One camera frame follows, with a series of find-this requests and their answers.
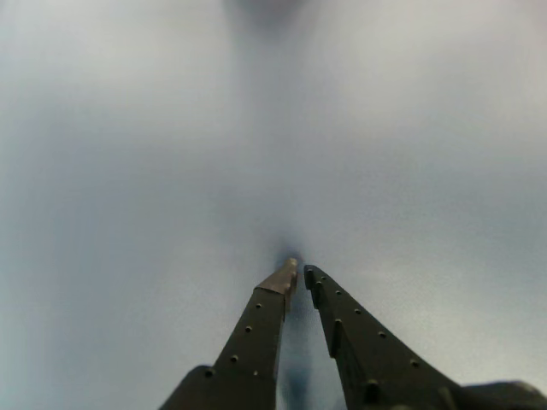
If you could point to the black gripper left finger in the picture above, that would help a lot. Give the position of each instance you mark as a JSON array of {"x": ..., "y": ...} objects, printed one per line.
[{"x": 252, "y": 341}]

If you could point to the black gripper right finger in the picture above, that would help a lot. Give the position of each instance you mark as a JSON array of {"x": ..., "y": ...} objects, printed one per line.
[{"x": 367, "y": 363}]

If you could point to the dark blue table mat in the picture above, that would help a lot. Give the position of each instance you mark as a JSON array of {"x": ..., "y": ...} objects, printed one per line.
[{"x": 171, "y": 171}]

